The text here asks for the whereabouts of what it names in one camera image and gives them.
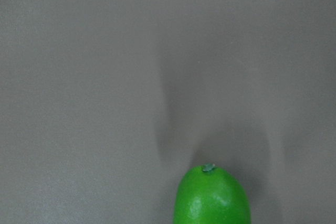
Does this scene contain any green lime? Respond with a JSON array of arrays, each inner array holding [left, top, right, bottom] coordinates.
[[173, 164, 251, 223]]

